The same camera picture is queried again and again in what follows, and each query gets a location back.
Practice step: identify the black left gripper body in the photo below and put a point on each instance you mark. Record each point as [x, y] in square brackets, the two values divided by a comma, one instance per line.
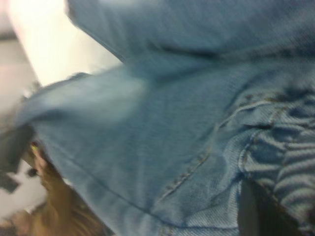
[14, 150]

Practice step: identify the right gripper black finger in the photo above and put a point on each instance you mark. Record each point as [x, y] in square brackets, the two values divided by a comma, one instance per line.
[256, 216]

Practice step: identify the blue denim kids jeans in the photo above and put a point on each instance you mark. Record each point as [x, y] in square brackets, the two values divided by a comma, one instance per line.
[147, 123]

